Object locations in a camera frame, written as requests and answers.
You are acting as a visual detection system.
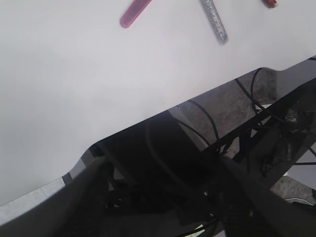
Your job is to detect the black floor cable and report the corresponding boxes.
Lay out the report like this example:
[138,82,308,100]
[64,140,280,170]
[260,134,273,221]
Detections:
[177,98,223,149]

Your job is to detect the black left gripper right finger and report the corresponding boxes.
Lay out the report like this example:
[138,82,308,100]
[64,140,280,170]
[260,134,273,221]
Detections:
[219,156,316,237]

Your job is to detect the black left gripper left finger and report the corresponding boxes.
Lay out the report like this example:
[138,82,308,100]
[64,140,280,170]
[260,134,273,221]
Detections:
[0,157,104,237]

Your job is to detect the pink scissors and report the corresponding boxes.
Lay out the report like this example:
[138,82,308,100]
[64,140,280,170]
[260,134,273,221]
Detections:
[119,0,151,28]

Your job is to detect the silver glitter pen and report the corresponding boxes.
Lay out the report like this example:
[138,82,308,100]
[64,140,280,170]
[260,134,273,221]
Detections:
[200,0,229,45]

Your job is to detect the black metal table frame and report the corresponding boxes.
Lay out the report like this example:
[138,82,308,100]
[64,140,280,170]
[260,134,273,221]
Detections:
[97,80,316,224]

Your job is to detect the red glitter pen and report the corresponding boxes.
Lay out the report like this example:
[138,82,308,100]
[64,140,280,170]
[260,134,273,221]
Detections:
[261,0,278,9]

